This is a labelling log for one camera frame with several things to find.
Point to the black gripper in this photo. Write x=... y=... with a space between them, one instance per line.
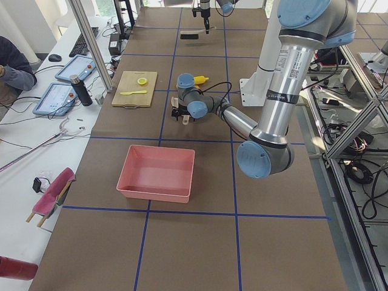
x=181 y=112
x=206 y=13

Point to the beige plastic dustpan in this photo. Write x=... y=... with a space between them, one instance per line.
x=175 y=102

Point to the white brush with black bristles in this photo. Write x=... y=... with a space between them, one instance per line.
x=194 y=34

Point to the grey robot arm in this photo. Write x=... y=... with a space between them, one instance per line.
x=305 y=26
x=226 y=7

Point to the pink plastic bin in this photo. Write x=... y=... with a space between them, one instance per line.
x=157 y=173

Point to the yellow toy corn cob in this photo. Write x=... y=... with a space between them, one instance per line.
x=200 y=79

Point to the yellow plastic knife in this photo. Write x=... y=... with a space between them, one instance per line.
x=138 y=92

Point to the yellow lemon slices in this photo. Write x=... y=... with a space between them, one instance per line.
x=142 y=81

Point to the bamboo cutting board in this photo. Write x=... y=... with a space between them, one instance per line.
x=128 y=83

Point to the black power adapter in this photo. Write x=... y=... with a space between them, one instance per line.
x=115 y=44

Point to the black water bottle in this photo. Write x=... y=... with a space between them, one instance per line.
x=81 y=91

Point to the blue tablet far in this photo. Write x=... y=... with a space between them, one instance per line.
x=80 y=65

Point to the blue tablet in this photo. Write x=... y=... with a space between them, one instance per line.
x=80 y=65
x=57 y=100

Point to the black keyboard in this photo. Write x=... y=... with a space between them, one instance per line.
x=80 y=47

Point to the blue tablet near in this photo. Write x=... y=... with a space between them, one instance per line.
x=57 y=100

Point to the black computer mouse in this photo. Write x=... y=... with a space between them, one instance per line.
x=54 y=58

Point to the pink cloth on rack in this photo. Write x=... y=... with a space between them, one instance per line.
x=53 y=196

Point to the seated person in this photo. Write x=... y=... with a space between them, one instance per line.
x=16 y=73

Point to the red bottle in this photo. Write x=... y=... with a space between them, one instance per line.
x=16 y=269

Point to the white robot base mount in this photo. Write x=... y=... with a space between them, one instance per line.
x=253 y=90

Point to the aluminium frame post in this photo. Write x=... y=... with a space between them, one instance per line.
x=86 y=31

